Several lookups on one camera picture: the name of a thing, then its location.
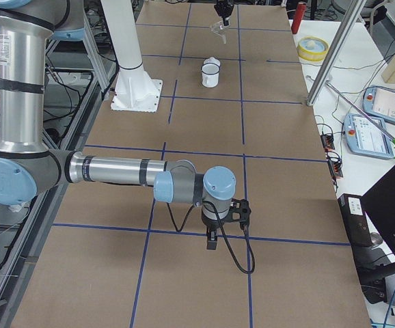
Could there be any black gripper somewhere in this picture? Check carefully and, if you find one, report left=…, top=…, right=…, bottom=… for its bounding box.
left=214, top=0, right=234, bottom=27

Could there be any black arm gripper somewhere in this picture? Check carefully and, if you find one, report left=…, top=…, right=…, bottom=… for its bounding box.
left=202, top=217, right=224, bottom=250

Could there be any clear glass funnel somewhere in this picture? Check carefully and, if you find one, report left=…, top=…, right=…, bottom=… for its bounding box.
left=210, top=20, right=229, bottom=44

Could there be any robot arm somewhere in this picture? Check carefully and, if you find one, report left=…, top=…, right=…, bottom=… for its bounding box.
left=0, top=1, right=236, bottom=249

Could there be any white enamel cup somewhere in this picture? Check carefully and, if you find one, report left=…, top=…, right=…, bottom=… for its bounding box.
left=201, top=62, right=220, bottom=88

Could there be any red cylinder tube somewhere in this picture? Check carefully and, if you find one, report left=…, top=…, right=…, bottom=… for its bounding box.
left=291, top=1, right=307, bottom=35

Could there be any yellow bowl with blue plate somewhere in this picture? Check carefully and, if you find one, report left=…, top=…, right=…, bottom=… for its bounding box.
left=297, top=36, right=329, bottom=62

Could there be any black computer box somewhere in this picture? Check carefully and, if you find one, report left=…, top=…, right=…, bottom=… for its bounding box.
left=338, top=193, right=372, bottom=247

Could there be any teach pendant far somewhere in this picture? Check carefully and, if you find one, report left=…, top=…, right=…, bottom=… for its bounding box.
left=363, top=85, right=395, bottom=124

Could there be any teach pendant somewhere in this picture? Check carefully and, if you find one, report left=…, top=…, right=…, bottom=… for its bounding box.
left=343, top=113, right=394, bottom=159
left=363, top=85, right=395, bottom=124

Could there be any teach pendant near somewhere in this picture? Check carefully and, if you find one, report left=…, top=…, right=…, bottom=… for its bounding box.
left=343, top=113, right=394, bottom=159

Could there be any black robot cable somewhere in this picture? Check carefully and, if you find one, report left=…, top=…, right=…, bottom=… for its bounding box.
left=165, top=200, right=256, bottom=274

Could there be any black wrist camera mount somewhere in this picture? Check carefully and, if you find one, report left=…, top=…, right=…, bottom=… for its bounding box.
left=224, top=198, right=251, bottom=232

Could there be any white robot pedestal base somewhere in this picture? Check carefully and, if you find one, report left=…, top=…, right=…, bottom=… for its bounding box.
left=101, top=0, right=163, bottom=113

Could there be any aluminium frame post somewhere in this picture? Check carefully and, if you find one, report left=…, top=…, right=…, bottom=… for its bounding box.
left=306, top=0, right=366, bottom=106

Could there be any grabber stick green handle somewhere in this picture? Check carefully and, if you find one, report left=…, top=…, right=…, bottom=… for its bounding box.
left=325, top=80, right=395, bottom=145

